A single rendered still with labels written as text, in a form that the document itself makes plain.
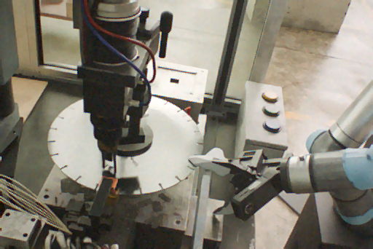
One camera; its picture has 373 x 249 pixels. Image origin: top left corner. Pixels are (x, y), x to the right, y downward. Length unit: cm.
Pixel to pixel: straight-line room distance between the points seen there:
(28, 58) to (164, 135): 67
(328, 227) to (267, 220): 99
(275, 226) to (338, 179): 132
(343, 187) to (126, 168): 41
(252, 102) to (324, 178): 46
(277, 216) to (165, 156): 132
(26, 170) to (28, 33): 47
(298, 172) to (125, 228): 34
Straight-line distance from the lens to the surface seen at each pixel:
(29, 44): 141
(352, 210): 86
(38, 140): 121
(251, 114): 112
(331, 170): 78
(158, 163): 84
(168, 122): 95
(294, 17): 408
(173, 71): 124
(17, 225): 83
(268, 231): 205
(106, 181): 76
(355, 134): 90
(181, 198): 92
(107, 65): 57
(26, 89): 140
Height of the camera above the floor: 153
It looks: 38 degrees down
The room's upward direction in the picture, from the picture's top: 10 degrees clockwise
